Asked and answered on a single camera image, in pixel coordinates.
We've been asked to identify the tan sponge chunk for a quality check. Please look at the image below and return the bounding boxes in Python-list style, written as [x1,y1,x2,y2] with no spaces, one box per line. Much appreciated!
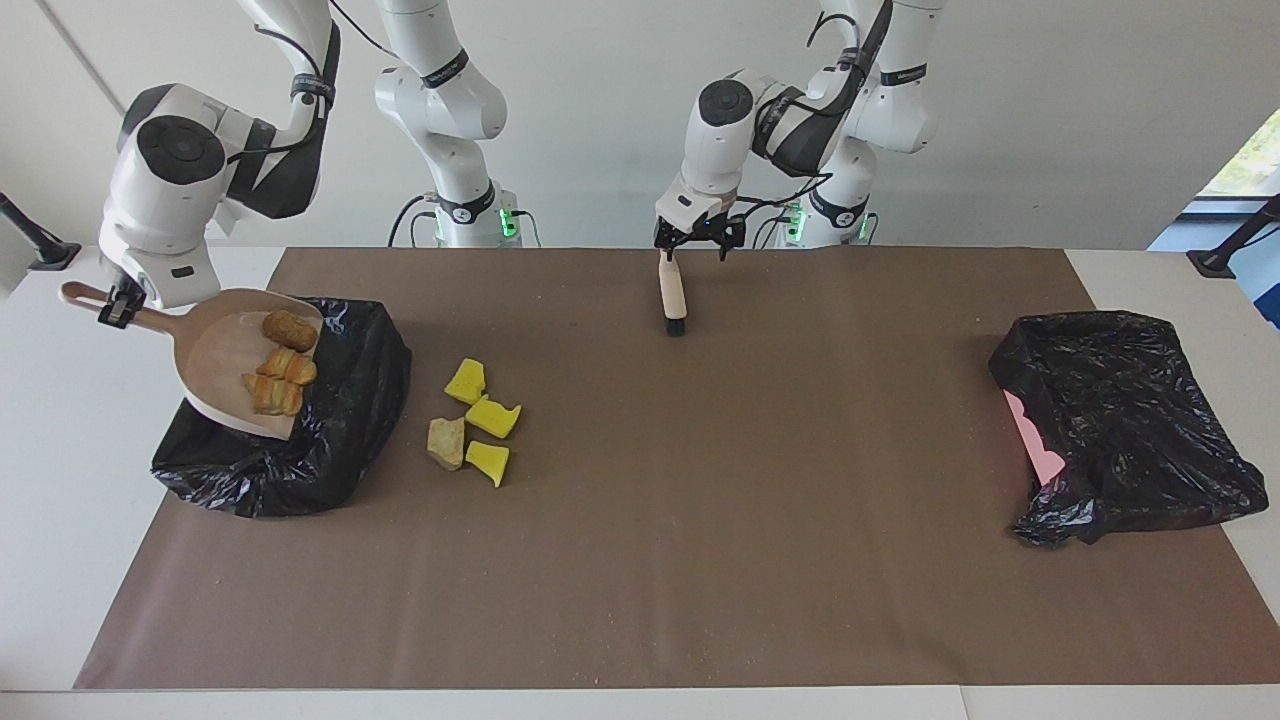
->
[427,416,467,471]

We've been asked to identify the black bag over pink box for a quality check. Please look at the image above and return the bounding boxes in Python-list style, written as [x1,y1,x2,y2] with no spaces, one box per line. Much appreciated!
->
[988,310,1269,548]

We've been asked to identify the brown oval bread roll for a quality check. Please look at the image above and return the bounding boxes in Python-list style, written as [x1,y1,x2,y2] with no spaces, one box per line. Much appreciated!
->
[262,311,319,353]

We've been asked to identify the pink box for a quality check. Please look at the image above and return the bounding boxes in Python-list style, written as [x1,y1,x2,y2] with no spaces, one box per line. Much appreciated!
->
[1003,390,1067,489]

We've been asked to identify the blue panel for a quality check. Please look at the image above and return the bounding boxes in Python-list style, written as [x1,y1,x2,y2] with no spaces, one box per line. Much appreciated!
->
[1235,225,1280,333]

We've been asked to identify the white wall socket box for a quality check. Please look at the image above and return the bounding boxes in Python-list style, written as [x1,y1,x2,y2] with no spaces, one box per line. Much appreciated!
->
[132,190,239,239]

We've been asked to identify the beige brush with black bristles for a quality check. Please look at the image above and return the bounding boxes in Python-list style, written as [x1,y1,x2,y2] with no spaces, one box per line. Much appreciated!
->
[655,250,689,337]

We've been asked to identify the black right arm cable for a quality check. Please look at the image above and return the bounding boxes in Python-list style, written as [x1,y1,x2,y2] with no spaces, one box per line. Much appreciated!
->
[225,0,391,171]

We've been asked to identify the black right base cable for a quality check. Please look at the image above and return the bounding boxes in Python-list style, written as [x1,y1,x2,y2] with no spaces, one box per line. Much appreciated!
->
[388,193,441,248]

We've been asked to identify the brown paper table mat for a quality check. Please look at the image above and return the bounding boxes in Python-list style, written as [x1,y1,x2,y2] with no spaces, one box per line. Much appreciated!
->
[75,247,1280,691]

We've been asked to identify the black bag lined bin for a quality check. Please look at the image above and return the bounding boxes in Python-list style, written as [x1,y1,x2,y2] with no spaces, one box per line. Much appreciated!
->
[150,293,413,519]

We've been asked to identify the black camera stand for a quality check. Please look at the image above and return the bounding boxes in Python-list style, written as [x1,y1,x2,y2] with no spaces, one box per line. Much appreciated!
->
[0,190,83,273]
[1187,193,1280,279]

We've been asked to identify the pale pink plastic dustpan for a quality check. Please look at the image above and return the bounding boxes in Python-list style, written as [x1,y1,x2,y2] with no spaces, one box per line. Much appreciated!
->
[58,281,326,441]

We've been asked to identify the window with dark frame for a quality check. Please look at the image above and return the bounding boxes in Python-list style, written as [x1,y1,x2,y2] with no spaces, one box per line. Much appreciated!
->
[1195,105,1280,206]

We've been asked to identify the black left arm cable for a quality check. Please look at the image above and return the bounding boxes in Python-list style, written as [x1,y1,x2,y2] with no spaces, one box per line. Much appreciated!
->
[735,0,896,251]

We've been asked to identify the grey wall conduit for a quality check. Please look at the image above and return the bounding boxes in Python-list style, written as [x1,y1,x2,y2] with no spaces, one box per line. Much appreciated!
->
[38,0,186,196]

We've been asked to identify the yellow sponge piece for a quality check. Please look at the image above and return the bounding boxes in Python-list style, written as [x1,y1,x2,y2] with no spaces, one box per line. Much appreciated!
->
[465,396,523,440]
[465,440,511,489]
[444,358,488,406]

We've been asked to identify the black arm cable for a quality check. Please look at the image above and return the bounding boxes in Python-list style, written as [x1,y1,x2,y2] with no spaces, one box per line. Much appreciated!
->
[735,0,896,251]
[225,0,391,171]

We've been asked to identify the pale crusty bread chunk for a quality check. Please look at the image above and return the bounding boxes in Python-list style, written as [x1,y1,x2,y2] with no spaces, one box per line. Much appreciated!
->
[243,374,304,417]

